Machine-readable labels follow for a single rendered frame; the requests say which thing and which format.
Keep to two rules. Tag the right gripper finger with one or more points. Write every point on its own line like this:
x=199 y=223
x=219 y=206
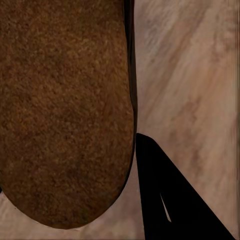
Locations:
x=161 y=181

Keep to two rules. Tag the sandal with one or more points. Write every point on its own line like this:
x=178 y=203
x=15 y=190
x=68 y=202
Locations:
x=68 y=107

